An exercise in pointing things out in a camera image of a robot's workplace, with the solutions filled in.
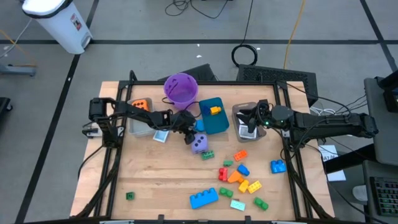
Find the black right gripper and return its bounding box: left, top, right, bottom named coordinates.
left=236, top=107, right=275, bottom=134

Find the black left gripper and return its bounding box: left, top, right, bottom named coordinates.
left=170, top=110, right=200, bottom=146

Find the purple foam die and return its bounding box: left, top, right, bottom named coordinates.
left=191, top=133, right=208, bottom=154

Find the clear grey plastic bin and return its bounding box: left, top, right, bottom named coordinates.
left=231, top=101, right=267, bottom=143

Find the orange foam die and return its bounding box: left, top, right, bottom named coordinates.
left=131, top=98, right=150, bottom=112

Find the large blue plastic organiser tray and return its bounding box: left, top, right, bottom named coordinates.
left=189, top=187, right=220, bottom=210

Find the teal plastic bin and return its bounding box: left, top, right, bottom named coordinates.
left=198, top=96, right=230, bottom=135

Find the purple plastic bucket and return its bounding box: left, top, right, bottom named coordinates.
left=160, top=72, right=200, bottom=111

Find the black perforated computer case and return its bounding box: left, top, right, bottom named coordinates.
left=236, top=64, right=319, bottom=106

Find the black flat case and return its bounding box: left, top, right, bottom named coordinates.
left=157, top=63, right=218, bottom=82

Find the white plastic bin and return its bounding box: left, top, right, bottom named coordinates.
left=127, top=97, right=156, bottom=138

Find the blue square toy brick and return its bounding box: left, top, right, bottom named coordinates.
left=270, top=159, right=287, bottom=174

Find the yellow six-stud toy brick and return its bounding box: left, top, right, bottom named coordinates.
left=247, top=180, right=262, bottom=194

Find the printed paper sheet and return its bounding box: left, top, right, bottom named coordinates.
left=318, top=144, right=340, bottom=162

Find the mint flat toy brick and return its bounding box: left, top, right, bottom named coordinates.
left=229, top=199, right=246, bottom=212

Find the blank paper sheet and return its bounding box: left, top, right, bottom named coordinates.
left=326, top=169, right=347, bottom=182

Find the white computer mouse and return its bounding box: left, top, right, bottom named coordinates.
left=352, top=185, right=370, bottom=202

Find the grey side desk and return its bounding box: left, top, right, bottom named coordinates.
left=363, top=76, right=398, bottom=166

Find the grey keyboard desk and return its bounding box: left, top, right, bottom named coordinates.
left=362, top=160, right=398, bottom=224

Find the black desk monitor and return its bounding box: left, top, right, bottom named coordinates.
left=375, top=70, right=398, bottom=113

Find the black backlit keyboard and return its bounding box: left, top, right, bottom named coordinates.
left=369, top=176, right=398, bottom=217

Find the white pedal trash can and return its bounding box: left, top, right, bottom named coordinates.
left=21, top=0, right=93, bottom=55

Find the grey desk foot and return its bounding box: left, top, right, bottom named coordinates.
left=0, top=63, right=37, bottom=77

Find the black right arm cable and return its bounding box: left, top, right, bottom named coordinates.
left=279, top=83, right=354, bottom=121

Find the black hanging cable with coil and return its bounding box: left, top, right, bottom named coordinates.
left=231, top=0, right=259, bottom=68

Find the white cable loop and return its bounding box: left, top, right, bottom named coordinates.
left=309, top=105, right=332, bottom=116

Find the yellow hanging cable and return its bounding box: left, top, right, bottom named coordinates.
left=283, top=0, right=307, bottom=70

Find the black floor cable tangle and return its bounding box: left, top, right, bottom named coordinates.
left=164, top=0, right=231, bottom=19

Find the yellow floor cable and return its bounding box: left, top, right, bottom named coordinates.
left=0, top=29, right=37, bottom=68

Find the white floor cable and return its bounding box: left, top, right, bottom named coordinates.
left=0, top=18, right=32, bottom=59

